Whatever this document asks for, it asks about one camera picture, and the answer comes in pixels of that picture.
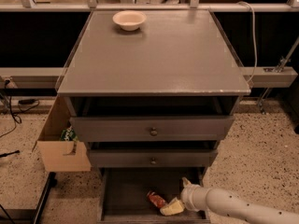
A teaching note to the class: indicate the middle grey drawer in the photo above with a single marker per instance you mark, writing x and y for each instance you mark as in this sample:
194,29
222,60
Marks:
141,158

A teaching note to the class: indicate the brass top drawer knob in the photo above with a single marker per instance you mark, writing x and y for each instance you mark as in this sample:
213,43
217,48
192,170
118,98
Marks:
153,132

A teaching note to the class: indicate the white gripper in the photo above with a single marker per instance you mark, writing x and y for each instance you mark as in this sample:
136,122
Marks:
187,196

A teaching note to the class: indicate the red coke can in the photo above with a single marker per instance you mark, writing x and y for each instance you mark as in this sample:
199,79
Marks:
156,199

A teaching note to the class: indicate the brass drawer knob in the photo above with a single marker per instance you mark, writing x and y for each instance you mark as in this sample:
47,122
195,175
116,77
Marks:
153,132
153,161

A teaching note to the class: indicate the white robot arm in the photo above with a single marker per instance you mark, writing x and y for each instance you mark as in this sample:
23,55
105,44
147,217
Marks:
225,203

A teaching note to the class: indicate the grey drawer cabinet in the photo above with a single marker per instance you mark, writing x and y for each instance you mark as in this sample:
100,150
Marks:
176,64

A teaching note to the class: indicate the metal rail beam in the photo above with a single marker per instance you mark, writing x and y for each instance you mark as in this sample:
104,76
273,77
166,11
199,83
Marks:
46,78

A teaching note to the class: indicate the green chip bag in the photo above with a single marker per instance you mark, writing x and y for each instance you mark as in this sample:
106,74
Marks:
68,134

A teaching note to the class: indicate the bottom grey open drawer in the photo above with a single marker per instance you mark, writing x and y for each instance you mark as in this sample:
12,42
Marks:
124,198

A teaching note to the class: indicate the cardboard box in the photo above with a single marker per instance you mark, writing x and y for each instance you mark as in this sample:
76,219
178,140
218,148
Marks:
60,155

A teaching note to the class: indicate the brass middle drawer knob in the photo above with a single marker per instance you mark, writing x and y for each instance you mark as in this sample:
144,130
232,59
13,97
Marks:
153,161

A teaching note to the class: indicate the black metal floor frame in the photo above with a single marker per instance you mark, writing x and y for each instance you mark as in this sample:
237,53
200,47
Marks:
29,216

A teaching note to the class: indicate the top grey drawer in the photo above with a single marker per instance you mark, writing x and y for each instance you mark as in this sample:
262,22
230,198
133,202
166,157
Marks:
133,129

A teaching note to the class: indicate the white bowl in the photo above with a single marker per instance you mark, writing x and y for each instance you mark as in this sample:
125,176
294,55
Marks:
129,20

